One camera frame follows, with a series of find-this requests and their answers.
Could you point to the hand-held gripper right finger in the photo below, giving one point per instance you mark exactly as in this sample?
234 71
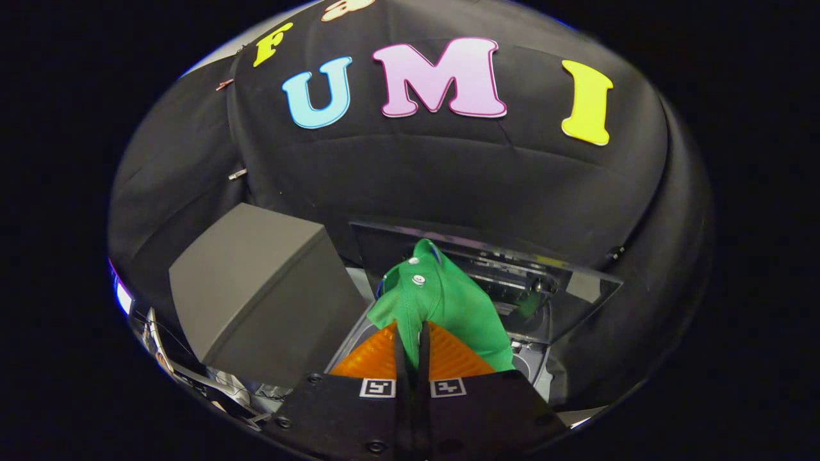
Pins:
423 358

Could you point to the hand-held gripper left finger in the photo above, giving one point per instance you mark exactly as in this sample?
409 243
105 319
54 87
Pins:
402 358

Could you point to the green polo shirt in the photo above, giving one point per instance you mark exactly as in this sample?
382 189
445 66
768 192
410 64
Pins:
455 307

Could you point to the grey box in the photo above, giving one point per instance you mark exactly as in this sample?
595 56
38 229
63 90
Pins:
256 288

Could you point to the black backdrop cloth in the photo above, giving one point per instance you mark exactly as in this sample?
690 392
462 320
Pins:
448 166

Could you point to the silver clip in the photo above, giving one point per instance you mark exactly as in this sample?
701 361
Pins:
237 173

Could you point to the pink clip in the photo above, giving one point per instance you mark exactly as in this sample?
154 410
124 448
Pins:
224 84

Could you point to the silver metal frame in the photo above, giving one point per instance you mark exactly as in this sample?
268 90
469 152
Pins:
224 384

